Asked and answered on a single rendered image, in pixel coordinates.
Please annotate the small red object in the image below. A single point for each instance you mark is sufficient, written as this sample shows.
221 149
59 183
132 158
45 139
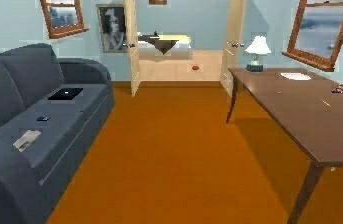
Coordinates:
195 67

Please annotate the pale wooden room door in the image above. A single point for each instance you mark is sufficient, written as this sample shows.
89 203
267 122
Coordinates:
133 46
233 46

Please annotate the black and white portrait picture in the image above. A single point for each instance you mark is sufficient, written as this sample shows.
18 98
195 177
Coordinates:
112 28

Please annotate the white shade table lamp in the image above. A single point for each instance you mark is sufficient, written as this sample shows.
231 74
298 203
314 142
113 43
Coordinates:
257 50

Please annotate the black laptop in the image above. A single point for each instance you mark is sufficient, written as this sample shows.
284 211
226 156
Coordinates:
65 93

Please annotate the small brown framed picture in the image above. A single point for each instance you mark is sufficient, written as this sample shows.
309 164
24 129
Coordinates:
157 2

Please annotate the small black phone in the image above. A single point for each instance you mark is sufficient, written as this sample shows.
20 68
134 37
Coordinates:
43 118

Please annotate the white plate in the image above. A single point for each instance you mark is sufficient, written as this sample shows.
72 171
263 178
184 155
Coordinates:
295 76

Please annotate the brown wooden table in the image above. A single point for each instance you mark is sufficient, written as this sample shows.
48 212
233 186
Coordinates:
305 110

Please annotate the grey remote control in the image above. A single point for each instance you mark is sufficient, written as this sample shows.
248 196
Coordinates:
26 139

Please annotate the pale pencil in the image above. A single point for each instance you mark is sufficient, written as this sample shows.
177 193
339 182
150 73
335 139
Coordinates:
326 103

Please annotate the dark grey sofa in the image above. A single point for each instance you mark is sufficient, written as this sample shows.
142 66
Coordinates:
9 100

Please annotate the small window wooden frame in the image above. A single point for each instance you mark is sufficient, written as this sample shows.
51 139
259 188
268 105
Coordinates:
63 16

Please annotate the large window wooden frame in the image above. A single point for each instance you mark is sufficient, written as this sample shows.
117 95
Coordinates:
322 31

